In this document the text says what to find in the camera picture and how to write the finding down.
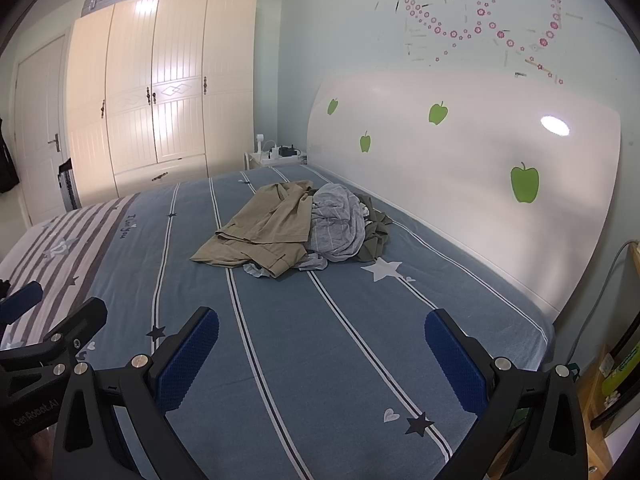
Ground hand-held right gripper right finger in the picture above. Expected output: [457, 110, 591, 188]
[424, 308, 588, 480]

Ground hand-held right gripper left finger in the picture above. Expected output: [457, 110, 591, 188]
[52, 306, 220, 480]

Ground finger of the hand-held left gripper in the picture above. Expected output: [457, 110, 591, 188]
[0, 281, 44, 328]
[0, 297, 108, 378]

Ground khaki pants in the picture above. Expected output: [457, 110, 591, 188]
[190, 180, 316, 278]

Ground bed with striped star sheet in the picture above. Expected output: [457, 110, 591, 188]
[0, 164, 556, 480]

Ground grey ribbed suitcase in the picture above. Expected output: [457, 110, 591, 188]
[57, 158, 82, 212]

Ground black jacket with white stripes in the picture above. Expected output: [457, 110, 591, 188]
[0, 117, 21, 195]

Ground olive green garment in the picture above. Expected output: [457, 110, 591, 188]
[355, 195, 393, 262]

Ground wooden shelf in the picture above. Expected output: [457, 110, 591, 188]
[487, 242, 640, 480]

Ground green box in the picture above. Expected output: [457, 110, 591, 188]
[600, 342, 640, 396]

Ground white headboard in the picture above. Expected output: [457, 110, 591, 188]
[306, 71, 622, 323]

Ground grey striped shirt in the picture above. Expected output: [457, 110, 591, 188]
[243, 183, 373, 278]

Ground white door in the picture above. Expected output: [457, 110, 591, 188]
[14, 35, 71, 226]

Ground white nightstand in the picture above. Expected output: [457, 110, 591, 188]
[243, 151, 308, 171]

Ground cream wardrobe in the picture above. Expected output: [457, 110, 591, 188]
[65, 0, 259, 206]

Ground grey cable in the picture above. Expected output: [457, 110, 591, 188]
[565, 240, 640, 366]

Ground pink flower wall decals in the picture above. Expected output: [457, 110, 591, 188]
[400, 0, 566, 86]

